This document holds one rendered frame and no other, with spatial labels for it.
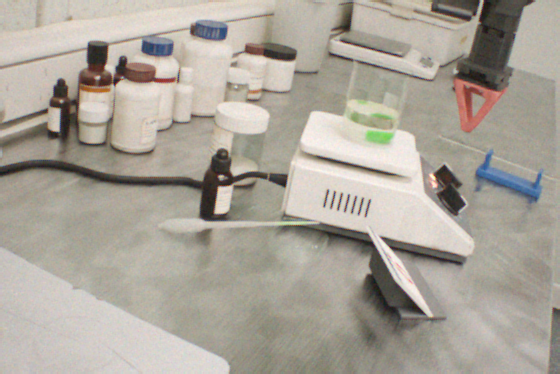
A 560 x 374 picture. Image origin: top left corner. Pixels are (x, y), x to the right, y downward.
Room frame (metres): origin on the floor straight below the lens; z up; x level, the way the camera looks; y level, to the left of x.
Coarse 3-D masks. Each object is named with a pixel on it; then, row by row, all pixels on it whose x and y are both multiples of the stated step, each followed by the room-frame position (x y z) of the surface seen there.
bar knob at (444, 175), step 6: (438, 168) 0.66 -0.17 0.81; (444, 168) 0.65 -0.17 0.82; (450, 168) 0.65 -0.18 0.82; (438, 174) 0.65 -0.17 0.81; (444, 174) 0.65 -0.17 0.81; (450, 174) 0.65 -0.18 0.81; (438, 180) 0.64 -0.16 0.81; (444, 180) 0.65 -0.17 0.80; (450, 180) 0.64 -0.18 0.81; (456, 180) 0.64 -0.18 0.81; (444, 186) 0.63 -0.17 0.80; (456, 186) 0.64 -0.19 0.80
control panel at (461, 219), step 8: (424, 160) 0.67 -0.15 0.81; (424, 168) 0.64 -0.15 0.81; (432, 168) 0.67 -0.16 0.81; (424, 176) 0.62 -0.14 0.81; (424, 184) 0.59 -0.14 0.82; (432, 184) 0.61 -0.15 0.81; (432, 192) 0.59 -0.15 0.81; (432, 200) 0.57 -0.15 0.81; (440, 208) 0.56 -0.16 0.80; (456, 216) 0.58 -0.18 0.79; (464, 216) 0.61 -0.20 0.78; (464, 224) 0.58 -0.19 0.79
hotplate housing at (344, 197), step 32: (320, 160) 0.58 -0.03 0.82; (288, 192) 0.57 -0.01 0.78; (320, 192) 0.57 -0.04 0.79; (352, 192) 0.56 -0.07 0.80; (384, 192) 0.56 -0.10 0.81; (416, 192) 0.56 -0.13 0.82; (320, 224) 0.57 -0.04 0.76; (352, 224) 0.56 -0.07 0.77; (384, 224) 0.56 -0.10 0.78; (416, 224) 0.56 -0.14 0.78; (448, 224) 0.56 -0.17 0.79; (448, 256) 0.56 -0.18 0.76
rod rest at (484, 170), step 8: (488, 152) 0.85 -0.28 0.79; (488, 160) 0.84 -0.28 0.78; (480, 168) 0.85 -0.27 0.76; (488, 168) 0.85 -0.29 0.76; (496, 168) 0.86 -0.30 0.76; (488, 176) 0.83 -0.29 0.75; (496, 176) 0.83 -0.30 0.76; (504, 176) 0.83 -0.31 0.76; (512, 176) 0.84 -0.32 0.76; (504, 184) 0.82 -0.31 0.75; (512, 184) 0.82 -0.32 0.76; (520, 184) 0.82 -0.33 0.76; (528, 184) 0.82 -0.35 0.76; (536, 184) 0.81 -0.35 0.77; (528, 192) 0.81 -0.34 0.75; (536, 192) 0.80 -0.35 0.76
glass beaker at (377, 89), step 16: (368, 64) 0.65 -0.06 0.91; (384, 64) 0.66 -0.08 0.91; (352, 80) 0.62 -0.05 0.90; (368, 80) 0.60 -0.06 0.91; (384, 80) 0.60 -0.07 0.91; (400, 80) 0.60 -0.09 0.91; (352, 96) 0.61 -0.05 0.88; (368, 96) 0.60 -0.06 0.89; (384, 96) 0.60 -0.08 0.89; (400, 96) 0.61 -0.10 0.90; (352, 112) 0.61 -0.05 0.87; (368, 112) 0.60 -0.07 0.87; (384, 112) 0.60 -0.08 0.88; (400, 112) 0.62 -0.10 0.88; (352, 128) 0.61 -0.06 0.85; (368, 128) 0.60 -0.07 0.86; (384, 128) 0.60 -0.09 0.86; (368, 144) 0.60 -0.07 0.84; (384, 144) 0.60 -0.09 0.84
